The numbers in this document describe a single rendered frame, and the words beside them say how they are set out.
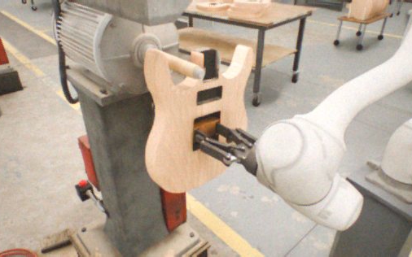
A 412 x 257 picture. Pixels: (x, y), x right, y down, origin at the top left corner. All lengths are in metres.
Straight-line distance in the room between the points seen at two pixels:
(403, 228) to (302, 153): 0.96
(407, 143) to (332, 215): 0.69
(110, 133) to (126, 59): 0.34
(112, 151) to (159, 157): 0.39
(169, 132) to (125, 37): 0.27
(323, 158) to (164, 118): 0.39
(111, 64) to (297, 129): 0.53
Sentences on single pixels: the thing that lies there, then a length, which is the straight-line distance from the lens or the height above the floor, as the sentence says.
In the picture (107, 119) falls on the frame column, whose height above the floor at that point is 1.00.
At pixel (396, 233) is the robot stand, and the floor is 0.58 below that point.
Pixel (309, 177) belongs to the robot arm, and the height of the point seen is 1.20.
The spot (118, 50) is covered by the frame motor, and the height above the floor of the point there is 1.27.
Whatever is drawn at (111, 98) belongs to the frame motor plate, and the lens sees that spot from 0.95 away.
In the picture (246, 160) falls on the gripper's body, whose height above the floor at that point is 1.07.
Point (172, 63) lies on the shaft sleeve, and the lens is 0.75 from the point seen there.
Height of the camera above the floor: 1.50
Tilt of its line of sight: 31 degrees down
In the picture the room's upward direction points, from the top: straight up
